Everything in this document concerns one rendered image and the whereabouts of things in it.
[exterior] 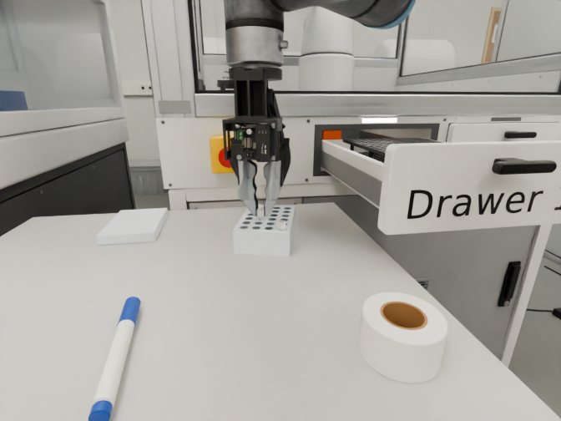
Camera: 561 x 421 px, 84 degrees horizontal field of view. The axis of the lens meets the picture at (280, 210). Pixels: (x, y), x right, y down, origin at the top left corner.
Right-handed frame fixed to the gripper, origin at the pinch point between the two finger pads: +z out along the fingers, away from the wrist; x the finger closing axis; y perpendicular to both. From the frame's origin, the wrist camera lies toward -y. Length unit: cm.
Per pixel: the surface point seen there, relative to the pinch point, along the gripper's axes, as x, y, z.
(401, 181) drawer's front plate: 18.5, 9.9, -7.0
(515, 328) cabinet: 72, -41, 51
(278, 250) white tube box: 3.5, 6.0, 4.6
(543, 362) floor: 101, -61, 82
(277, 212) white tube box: 2.3, -2.5, 1.8
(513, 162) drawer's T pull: 30.0, 10.2, -9.6
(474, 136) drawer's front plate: 44, -30, -8
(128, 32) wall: -196, -312, -86
